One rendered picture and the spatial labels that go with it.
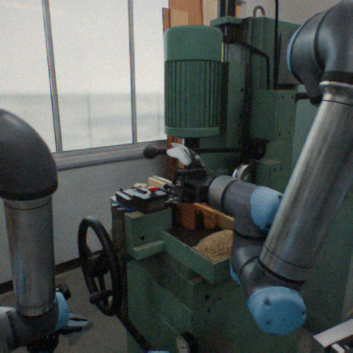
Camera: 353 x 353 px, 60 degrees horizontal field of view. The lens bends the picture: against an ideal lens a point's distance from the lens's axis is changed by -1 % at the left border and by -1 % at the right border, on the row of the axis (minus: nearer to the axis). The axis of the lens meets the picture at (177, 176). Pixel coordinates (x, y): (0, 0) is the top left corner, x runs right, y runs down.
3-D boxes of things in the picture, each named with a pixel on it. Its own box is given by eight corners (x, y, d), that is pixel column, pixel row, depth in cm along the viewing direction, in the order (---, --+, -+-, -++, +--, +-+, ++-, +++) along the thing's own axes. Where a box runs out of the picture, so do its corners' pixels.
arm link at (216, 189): (248, 176, 62) (244, 214, 64) (232, 172, 66) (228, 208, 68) (221, 181, 58) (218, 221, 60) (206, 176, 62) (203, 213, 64)
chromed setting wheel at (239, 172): (228, 199, 99) (230, 162, 95) (254, 192, 106) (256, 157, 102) (235, 202, 96) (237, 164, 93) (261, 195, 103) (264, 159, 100)
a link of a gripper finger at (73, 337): (85, 340, 83) (53, 339, 77) (94, 321, 83) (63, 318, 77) (89, 348, 80) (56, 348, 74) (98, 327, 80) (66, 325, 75)
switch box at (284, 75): (276, 84, 101) (280, 32, 97) (295, 85, 106) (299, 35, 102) (293, 83, 96) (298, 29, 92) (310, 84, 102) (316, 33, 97)
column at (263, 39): (207, 216, 127) (212, 27, 108) (244, 205, 139) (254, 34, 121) (249, 235, 109) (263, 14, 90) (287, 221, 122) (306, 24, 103)
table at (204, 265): (87, 217, 116) (85, 202, 114) (155, 201, 133) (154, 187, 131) (183, 301, 68) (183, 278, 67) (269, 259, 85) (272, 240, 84)
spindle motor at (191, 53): (154, 134, 100) (151, 31, 92) (195, 130, 110) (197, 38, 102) (186, 140, 86) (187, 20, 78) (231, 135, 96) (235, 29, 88)
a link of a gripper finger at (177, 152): (160, 135, 74) (177, 163, 70) (180, 135, 78) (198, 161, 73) (156, 144, 76) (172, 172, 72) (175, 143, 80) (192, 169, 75)
